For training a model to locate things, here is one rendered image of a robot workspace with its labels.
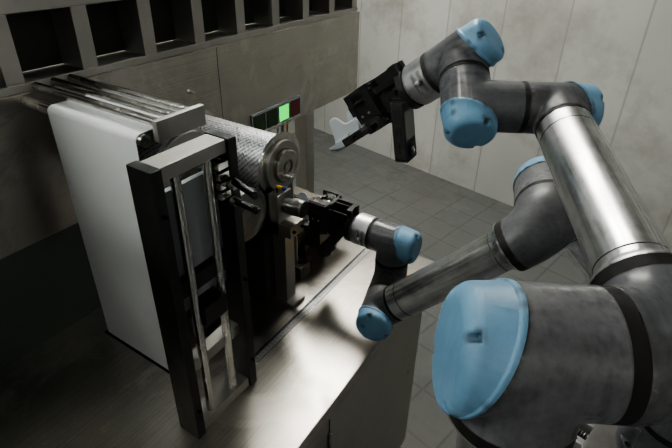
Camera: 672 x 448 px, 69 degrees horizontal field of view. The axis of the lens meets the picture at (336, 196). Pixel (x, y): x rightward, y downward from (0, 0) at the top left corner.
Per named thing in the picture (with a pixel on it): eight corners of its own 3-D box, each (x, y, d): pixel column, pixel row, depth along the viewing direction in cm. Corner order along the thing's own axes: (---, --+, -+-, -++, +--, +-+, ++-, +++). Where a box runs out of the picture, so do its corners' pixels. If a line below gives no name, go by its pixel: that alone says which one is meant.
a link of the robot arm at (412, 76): (454, 87, 84) (435, 100, 78) (433, 100, 87) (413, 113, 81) (431, 49, 83) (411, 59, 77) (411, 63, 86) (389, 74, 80)
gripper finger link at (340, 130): (317, 128, 96) (353, 104, 91) (334, 154, 97) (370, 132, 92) (310, 132, 94) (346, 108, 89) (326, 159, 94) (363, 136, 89)
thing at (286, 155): (302, 162, 114) (286, 188, 111) (295, 160, 115) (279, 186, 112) (290, 143, 108) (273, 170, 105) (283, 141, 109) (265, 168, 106)
